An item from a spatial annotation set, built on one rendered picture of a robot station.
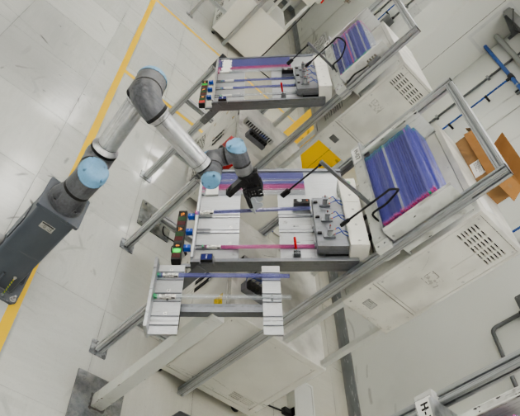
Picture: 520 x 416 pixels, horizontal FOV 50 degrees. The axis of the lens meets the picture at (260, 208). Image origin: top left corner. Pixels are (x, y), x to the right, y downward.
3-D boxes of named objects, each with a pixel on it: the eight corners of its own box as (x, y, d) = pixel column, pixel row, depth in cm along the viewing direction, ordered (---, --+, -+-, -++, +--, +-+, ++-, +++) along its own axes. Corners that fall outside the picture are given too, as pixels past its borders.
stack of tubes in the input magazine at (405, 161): (382, 225, 229) (437, 186, 217) (363, 158, 269) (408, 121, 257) (401, 241, 234) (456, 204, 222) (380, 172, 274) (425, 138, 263)
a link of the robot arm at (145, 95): (140, 83, 192) (228, 182, 214) (146, 72, 201) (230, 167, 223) (116, 101, 196) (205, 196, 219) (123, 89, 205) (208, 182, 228)
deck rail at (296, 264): (191, 272, 239) (190, 262, 235) (191, 269, 241) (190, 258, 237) (358, 271, 239) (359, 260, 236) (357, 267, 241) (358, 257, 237)
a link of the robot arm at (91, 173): (61, 187, 217) (80, 166, 211) (71, 168, 228) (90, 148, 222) (87, 205, 221) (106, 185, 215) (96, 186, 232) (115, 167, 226)
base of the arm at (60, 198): (43, 202, 219) (56, 187, 215) (54, 181, 231) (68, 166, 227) (76, 224, 225) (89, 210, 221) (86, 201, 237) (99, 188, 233)
